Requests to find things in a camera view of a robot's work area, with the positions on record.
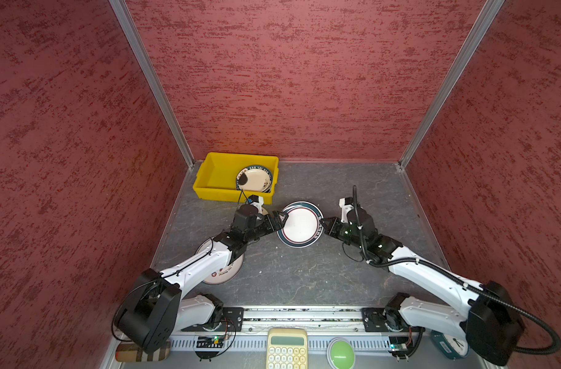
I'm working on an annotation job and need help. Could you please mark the black corrugated cable hose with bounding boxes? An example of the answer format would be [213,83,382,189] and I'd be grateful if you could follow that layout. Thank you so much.
[351,185,561,356]

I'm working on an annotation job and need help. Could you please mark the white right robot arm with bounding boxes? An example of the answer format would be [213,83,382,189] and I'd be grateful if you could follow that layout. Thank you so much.
[321,204,525,366]

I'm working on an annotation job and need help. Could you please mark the white plate green red rim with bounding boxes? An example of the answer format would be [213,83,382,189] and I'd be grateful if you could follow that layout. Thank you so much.
[277,201,323,248]

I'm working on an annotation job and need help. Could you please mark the dark green alarm clock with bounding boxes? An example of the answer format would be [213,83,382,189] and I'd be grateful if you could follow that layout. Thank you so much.
[430,331,469,361]

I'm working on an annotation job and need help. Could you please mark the yellow calculator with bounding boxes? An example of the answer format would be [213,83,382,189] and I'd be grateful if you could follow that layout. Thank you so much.
[266,327,309,369]

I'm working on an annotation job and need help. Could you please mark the green round push button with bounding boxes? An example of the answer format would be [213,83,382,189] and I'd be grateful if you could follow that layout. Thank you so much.
[326,338,356,369]

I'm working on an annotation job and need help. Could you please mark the white plate red characters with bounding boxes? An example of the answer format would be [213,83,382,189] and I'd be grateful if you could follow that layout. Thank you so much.
[196,239,245,285]

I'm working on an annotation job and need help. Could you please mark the green circuit board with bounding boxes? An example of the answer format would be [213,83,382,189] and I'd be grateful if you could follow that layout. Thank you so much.
[195,336,226,351]
[387,336,413,352]

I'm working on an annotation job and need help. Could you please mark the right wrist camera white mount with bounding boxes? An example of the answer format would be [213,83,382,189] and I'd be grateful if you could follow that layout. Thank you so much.
[339,197,354,223]

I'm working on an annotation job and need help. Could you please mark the right green circuit board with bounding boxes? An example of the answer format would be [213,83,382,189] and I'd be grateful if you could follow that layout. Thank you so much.
[387,336,413,352]

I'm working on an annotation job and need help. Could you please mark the silver left corner wall strip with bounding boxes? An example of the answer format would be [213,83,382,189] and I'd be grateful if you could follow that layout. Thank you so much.
[109,0,196,169]

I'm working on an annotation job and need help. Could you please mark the plaid fabric pouch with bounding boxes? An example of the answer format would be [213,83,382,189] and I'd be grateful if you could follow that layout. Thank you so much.
[114,341,171,363]

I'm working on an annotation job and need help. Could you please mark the green banded HAO SHI plate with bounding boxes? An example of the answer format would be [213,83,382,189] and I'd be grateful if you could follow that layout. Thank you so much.
[236,165,276,194]

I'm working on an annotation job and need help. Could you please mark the yellow plastic bin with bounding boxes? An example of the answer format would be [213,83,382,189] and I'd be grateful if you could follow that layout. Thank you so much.
[193,152,280,204]

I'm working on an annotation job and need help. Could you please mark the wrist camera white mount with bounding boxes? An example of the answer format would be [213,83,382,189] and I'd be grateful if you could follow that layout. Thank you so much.
[339,197,354,223]
[247,195,267,215]

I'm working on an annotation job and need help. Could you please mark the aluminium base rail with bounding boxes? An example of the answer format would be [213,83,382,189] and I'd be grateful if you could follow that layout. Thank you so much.
[118,304,447,354]

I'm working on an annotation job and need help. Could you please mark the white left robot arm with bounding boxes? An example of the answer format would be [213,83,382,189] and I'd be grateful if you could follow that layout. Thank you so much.
[111,204,289,354]

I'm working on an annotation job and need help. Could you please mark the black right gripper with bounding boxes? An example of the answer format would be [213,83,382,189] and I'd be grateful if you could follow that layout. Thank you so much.
[319,216,366,249]

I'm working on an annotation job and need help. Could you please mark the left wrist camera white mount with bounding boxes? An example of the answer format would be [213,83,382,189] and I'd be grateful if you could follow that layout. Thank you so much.
[247,195,267,215]

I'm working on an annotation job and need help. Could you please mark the silver corner wall strip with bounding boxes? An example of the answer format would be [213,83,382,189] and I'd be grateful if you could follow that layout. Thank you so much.
[109,0,196,169]
[399,0,505,172]

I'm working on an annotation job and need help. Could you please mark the silver right corner wall strip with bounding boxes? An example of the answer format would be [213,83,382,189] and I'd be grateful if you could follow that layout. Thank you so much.
[399,0,505,172]

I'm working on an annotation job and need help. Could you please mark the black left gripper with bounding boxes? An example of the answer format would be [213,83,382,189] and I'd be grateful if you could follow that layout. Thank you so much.
[245,211,289,241]

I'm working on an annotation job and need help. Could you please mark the left green circuit board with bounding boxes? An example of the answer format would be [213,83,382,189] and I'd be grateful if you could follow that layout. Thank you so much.
[195,336,226,351]

